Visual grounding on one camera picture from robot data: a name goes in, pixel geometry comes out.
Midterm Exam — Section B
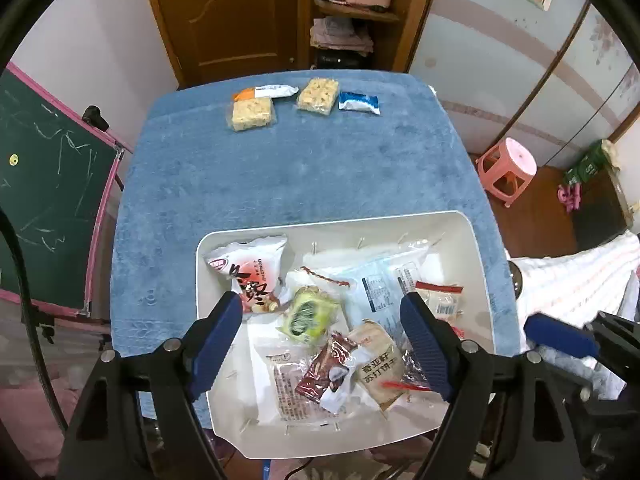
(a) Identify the green snack packet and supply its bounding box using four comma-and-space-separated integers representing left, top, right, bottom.
276, 286, 342, 347

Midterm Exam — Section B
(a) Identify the light sliding wardrobe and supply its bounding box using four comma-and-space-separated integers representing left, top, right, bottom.
407, 0, 640, 171

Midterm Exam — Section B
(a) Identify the black cable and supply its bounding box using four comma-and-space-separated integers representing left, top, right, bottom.
0, 210, 68, 431

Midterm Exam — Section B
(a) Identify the blue white snack packet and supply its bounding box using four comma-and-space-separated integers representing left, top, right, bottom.
338, 91, 382, 116

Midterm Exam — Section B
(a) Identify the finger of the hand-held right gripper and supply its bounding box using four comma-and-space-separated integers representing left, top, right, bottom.
523, 310, 640, 376

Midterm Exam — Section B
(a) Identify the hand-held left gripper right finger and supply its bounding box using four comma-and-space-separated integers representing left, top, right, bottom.
399, 291, 583, 480

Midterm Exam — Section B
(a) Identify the large white blue packet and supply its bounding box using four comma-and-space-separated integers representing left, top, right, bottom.
300, 245, 431, 331

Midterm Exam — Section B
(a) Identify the pink toy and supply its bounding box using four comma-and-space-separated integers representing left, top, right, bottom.
557, 184, 583, 213

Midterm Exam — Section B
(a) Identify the white red snack packet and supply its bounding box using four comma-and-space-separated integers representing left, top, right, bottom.
204, 234, 289, 314

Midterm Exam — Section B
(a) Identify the clear red wrapper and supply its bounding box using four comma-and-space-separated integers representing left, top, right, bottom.
397, 350, 433, 396

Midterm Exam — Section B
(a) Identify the brown paper cracker packet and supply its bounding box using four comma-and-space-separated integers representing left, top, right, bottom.
345, 320, 406, 410

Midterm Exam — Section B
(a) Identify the white plastic bin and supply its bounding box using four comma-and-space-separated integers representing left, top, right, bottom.
196, 211, 497, 460

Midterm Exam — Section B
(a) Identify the green box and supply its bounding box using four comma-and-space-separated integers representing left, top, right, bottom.
565, 140, 618, 186

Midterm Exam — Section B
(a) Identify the wooden shelf cabinet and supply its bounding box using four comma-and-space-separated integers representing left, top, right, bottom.
297, 0, 443, 75

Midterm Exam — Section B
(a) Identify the pink plastic stool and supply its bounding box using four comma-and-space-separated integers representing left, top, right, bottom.
475, 137, 537, 208

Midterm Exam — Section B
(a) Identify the orange white snack packet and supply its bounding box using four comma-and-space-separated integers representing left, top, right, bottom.
232, 84, 299, 103

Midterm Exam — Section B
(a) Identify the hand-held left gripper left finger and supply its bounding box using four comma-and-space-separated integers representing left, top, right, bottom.
60, 291, 244, 480

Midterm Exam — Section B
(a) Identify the black object on shelf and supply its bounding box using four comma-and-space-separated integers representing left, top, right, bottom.
317, 50, 371, 68

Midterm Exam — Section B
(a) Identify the dark wooden cabinet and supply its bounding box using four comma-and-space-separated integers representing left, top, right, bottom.
570, 170, 633, 251

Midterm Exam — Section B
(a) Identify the green chalkboard with pink frame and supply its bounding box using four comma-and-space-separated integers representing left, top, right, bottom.
0, 62, 135, 318

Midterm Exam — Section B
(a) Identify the black clamp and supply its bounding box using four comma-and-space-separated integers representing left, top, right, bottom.
82, 105, 110, 132

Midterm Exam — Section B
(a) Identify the clear packet with white label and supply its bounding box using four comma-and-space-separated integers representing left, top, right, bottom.
265, 347, 326, 423

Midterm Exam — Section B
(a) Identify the wooden door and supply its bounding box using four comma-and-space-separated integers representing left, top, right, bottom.
140, 0, 301, 86

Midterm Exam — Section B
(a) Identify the dark red snack packet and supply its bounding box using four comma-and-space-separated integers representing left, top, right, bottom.
295, 332, 358, 415

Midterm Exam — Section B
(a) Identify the white striped blanket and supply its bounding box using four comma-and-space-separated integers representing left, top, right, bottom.
505, 232, 640, 401

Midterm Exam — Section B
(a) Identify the clear rice cracker packet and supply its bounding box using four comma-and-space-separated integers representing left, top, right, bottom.
231, 97, 279, 132
297, 78, 340, 116

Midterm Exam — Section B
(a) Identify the blue towel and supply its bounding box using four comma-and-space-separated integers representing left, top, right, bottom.
111, 71, 521, 418

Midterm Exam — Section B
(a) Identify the small clear packet red strip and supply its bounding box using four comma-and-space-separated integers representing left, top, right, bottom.
415, 282, 463, 321

